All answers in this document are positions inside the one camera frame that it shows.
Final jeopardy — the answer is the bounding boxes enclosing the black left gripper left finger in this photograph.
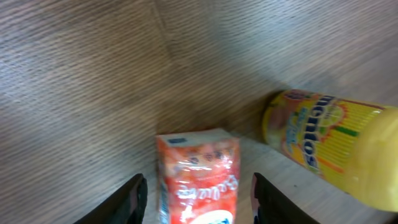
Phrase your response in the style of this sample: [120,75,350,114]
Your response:
[74,174,148,224]

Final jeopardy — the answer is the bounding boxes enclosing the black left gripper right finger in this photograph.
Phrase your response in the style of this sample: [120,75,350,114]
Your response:
[251,172,319,224]

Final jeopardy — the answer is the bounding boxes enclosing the red white snack box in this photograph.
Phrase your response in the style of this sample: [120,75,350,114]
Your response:
[156,128,240,224]

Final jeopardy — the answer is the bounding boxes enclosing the yellow juice bottle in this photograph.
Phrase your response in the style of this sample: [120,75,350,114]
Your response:
[262,90,397,212]

